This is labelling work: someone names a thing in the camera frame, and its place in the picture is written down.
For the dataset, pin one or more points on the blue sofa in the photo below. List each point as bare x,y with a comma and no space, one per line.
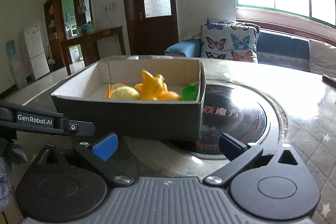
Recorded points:
283,50

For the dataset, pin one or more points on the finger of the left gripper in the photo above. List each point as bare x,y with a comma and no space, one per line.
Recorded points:
78,128

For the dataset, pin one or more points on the white refrigerator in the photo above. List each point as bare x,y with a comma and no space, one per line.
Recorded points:
35,52

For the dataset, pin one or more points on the large orange rubber toy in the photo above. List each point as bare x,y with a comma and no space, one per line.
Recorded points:
169,96

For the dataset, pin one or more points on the dark cardboard box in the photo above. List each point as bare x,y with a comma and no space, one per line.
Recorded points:
81,98

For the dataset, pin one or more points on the grey knitted gloved hand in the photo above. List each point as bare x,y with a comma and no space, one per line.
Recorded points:
13,155

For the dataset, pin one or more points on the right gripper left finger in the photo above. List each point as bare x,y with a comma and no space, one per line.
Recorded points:
108,158

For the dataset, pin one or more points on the green toy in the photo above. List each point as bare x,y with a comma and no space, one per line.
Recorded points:
190,92

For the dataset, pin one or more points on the small orange rubber toy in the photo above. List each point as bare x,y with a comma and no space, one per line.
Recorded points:
151,87

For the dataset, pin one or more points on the black induction cooktop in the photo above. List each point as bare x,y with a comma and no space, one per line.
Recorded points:
246,114

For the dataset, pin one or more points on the dark wooden sideboard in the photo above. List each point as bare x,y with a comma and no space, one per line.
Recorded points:
88,44

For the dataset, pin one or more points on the brown wooden door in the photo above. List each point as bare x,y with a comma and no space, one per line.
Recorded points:
151,25

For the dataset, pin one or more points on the butterfly print pillow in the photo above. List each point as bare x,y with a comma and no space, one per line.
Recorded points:
230,41

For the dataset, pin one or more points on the black remote control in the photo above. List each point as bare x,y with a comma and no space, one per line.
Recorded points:
329,81

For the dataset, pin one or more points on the grey star quilted tablecloth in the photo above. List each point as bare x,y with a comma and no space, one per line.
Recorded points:
292,183

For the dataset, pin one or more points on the wooden display cabinet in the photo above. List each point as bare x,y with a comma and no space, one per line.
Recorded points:
63,19

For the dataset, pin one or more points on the yellow plush duck toy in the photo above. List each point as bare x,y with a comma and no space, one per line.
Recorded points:
120,91

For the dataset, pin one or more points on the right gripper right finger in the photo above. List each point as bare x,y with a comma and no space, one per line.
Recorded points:
241,156

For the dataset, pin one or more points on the white sofa cushion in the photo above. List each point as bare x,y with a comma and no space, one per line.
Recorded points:
322,58

